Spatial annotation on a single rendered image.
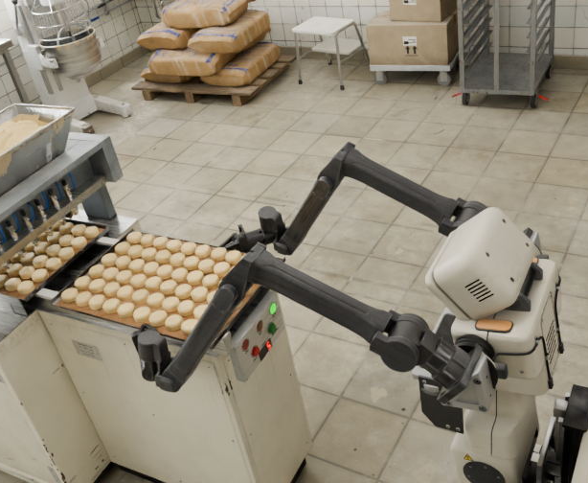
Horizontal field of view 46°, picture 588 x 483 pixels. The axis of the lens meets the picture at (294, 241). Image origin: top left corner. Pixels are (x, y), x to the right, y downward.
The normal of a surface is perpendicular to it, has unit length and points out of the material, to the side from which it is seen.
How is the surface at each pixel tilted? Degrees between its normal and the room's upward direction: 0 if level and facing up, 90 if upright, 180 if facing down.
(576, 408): 0
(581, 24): 90
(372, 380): 0
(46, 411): 90
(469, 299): 90
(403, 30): 85
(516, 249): 47
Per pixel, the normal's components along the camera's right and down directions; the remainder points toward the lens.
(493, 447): -0.47, 0.56
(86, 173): 0.87, 0.14
